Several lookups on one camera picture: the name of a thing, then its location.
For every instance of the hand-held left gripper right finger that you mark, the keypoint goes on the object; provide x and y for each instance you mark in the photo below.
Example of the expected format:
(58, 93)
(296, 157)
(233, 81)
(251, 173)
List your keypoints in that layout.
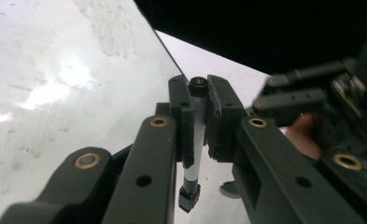
(265, 168)

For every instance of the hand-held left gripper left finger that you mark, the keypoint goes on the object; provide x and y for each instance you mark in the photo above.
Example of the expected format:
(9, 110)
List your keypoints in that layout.
(150, 161)

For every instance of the white marker with black cap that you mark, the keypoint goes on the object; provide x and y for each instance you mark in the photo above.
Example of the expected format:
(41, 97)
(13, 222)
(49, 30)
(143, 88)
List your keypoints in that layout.
(191, 174)

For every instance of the white whiteboard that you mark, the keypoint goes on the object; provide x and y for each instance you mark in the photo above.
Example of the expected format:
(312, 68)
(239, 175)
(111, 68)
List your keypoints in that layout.
(63, 77)

